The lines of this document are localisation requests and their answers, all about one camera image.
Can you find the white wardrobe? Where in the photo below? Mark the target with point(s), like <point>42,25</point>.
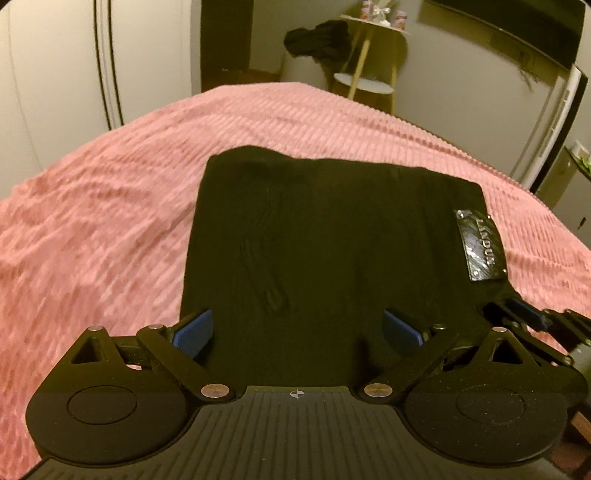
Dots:
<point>60,69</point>

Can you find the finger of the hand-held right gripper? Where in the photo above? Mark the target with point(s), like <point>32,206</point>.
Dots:
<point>526,314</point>
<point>549,354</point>

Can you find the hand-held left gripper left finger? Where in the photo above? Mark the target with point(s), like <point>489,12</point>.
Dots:
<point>194,330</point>

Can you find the pink ribbed blanket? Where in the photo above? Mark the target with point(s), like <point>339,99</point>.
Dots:
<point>92,207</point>

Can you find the white pillar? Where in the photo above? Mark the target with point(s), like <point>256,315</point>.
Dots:
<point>549,129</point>

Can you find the black pants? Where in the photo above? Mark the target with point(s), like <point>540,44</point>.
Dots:
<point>323,230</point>

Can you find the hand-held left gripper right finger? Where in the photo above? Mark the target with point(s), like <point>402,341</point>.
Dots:
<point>401,330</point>

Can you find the dark cloth pile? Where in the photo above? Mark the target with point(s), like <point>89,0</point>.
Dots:
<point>318,39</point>

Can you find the red white jar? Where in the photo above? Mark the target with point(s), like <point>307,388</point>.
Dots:
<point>401,18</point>
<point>368,8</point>

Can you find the white table ornament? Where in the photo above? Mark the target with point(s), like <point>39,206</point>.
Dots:
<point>384,9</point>

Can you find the yellow side table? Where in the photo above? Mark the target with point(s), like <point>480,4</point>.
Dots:
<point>364,84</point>

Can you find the dark shelf with green items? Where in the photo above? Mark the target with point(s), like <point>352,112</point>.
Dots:
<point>581,161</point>

